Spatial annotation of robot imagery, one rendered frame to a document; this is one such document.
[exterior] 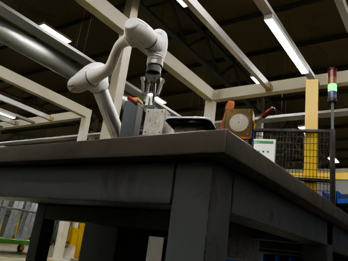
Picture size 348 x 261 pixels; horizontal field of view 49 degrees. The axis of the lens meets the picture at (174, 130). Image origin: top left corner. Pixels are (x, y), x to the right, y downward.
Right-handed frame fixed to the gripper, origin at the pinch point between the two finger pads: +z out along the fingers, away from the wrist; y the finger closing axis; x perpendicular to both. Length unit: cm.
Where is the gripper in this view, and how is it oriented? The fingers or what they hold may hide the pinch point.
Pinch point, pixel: (148, 102)
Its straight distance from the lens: 195.5
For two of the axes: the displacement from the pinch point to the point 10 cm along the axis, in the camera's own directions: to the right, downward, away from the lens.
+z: -1.2, 9.5, -3.0
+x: 0.7, 3.1, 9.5
